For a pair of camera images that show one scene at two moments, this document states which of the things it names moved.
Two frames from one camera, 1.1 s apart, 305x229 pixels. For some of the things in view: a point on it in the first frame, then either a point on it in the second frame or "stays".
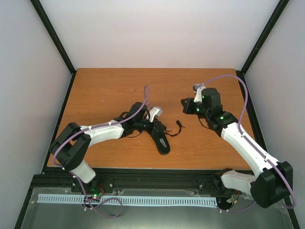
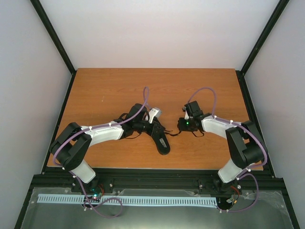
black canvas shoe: [156, 130] stays
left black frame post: [55, 39] stays
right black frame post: [269, 26] stays
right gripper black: [187, 108] → [182, 128]
